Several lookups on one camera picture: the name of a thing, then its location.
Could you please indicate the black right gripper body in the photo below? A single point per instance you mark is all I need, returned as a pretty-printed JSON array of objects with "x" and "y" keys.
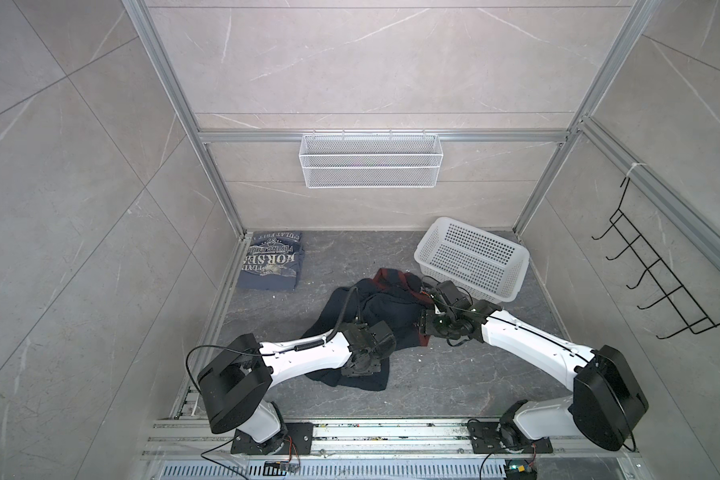
[{"x": 437, "y": 324}]

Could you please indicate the black wire hook rack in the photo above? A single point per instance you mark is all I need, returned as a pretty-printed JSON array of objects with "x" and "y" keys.
[{"x": 673, "y": 291}]

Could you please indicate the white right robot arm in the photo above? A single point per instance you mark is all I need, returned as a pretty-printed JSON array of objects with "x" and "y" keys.
[{"x": 605, "y": 401}]

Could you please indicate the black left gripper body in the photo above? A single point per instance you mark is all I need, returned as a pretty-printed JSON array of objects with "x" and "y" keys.
[{"x": 375, "y": 367}]

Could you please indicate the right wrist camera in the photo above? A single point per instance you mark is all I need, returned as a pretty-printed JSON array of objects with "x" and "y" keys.
[{"x": 452, "y": 296}]

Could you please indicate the blue-grey tank top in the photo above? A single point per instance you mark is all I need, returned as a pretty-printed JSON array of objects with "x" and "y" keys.
[{"x": 273, "y": 261}]

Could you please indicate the white wire mesh wall basket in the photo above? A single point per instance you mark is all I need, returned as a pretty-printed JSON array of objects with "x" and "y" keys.
[{"x": 347, "y": 161}]

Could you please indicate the dark navy tank top pile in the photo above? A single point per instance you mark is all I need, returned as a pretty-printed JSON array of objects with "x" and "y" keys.
[{"x": 392, "y": 296}]

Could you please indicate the white plastic laundry basket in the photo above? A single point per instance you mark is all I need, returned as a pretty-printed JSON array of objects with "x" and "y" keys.
[{"x": 488, "y": 266}]

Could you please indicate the grey slotted cable duct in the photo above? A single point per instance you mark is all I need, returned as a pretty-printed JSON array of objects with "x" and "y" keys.
[{"x": 477, "y": 468}]

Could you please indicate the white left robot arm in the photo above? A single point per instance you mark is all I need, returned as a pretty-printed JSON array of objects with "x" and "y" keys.
[{"x": 234, "y": 384}]

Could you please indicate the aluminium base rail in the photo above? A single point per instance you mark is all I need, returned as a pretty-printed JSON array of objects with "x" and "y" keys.
[{"x": 187, "y": 438}]

